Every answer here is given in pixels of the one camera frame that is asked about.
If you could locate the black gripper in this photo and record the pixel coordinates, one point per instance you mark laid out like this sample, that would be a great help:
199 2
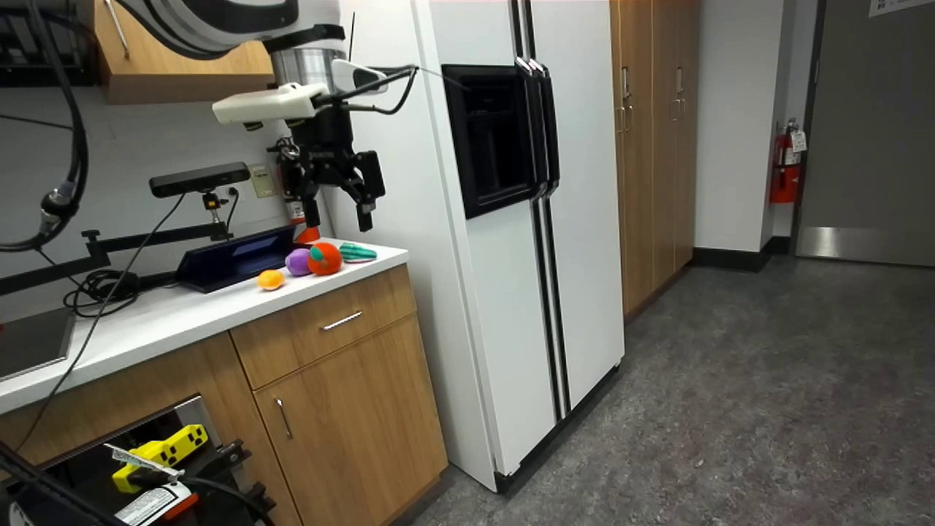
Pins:
322 140

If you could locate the dark blue flat case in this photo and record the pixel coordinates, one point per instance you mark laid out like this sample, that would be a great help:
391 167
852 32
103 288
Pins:
236 260

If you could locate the white side-by-side refrigerator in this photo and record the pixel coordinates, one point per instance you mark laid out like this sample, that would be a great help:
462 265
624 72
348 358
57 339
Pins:
575 294

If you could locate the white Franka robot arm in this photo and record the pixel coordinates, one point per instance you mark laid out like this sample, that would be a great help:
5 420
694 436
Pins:
223 15

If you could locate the orange plush toy fruit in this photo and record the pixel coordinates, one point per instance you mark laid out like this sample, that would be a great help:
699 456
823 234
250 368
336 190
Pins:
269 281

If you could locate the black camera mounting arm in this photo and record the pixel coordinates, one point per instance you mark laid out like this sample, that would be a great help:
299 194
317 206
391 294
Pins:
148 237

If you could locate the tall wooden pantry cabinets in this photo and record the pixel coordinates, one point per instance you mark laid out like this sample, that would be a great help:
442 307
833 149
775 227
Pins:
652 146

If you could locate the white red printed packet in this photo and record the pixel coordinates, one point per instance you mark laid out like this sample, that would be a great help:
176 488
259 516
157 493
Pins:
148 506

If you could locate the grey metal door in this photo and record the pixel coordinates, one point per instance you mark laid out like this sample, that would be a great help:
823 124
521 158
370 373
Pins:
865 126

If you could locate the teal green plush toy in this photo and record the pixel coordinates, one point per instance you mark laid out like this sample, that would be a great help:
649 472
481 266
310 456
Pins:
358 253

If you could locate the wooden base cabinet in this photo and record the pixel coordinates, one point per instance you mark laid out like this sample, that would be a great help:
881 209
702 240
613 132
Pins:
361 439

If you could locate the red fire extinguisher white tag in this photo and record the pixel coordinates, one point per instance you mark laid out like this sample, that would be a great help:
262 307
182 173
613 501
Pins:
785 176

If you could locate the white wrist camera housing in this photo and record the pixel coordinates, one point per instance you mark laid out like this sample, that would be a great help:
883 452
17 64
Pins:
263 104

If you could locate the black stereo camera bar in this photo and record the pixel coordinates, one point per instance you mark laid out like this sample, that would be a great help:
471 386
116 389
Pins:
199 180

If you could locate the red plush tomato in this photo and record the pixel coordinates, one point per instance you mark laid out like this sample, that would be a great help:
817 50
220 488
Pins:
325 259

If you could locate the beige wall outlet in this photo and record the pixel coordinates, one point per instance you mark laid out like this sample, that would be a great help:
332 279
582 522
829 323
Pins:
262 183

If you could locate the yellow tool in drawer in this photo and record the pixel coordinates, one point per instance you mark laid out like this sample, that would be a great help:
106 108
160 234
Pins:
161 452

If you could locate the stainless steel sink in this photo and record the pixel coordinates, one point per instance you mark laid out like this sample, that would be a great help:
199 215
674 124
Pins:
30 344

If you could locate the purple plush toy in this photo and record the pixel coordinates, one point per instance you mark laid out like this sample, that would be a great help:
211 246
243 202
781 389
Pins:
296 260

